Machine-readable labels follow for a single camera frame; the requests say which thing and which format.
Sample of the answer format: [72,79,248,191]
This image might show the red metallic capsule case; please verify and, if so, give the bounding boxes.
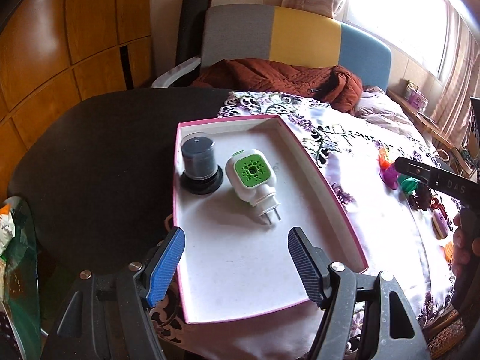
[430,197,448,219]

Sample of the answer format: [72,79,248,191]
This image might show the purple oval patterned case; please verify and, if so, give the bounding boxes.
[432,209,450,240]

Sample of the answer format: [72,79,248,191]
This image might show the brown wooden massage comb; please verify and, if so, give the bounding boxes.
[408,183,432,211]

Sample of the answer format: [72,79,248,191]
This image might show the magenta perforated suction toy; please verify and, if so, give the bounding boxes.
[380,164,399,190]

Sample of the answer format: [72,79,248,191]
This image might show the orange linking cubes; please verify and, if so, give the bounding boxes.
[378,147,392,172]

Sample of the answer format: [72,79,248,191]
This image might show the black spool clear cover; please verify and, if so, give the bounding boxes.
[180,133,224,195]

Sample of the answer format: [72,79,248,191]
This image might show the white green plug-in device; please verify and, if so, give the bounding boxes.
[225,150,281,225]

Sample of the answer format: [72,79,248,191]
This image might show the orange yellow plastic case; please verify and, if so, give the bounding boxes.
[442,241,454,263]

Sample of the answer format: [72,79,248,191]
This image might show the person's right hand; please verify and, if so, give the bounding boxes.
[451,213,480,278]

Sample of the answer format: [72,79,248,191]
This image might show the green plastic funnel piece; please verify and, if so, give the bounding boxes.
[397,174,420,197]

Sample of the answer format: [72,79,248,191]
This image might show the floral embroidered white tablecloth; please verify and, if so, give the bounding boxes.
[151,92,454,359]

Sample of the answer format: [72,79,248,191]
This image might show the wooden side shelf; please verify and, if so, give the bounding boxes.
[386,89,473,172]

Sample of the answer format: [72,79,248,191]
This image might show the purple gift box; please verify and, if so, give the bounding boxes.
[403,80,428,112]

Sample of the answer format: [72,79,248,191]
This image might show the beige curtain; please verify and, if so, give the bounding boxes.
[432,2,479,147]

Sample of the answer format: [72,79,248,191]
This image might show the pink white shallow tray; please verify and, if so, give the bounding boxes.
[173,115,368,324]

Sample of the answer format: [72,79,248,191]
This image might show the pinkish grey blanket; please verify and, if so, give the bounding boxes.
[353,86,432,149]

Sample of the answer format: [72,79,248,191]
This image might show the round glass side table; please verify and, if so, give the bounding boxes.
[1,197,41,359]

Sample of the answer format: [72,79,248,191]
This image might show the orange white snack bag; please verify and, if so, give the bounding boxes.
[0,204,16,254]

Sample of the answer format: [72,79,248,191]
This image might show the rust brown quilted jacket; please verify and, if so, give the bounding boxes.
[192,58,363,113]

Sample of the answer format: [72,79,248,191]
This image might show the white curved armrest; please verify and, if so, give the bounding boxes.
[151,57,202,89]

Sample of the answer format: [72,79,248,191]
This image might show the grey yellow blue sofa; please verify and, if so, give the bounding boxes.
[201,3,392,90]

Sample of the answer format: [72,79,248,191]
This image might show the black rolled mat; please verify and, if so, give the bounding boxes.
[175,0,211,65]

